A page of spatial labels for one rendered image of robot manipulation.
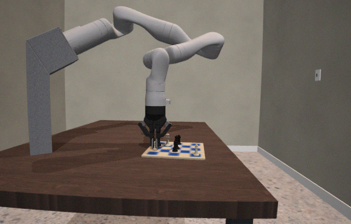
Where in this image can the blue and cream chessboard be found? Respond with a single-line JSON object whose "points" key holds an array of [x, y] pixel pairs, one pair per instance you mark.
{"points": [[186, 151]]}

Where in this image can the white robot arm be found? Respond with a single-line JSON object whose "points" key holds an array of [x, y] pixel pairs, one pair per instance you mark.
{"points": [[183, 48]]}

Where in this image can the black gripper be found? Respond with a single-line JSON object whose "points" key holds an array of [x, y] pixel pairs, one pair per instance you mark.
{"points": [[155, 119]]}

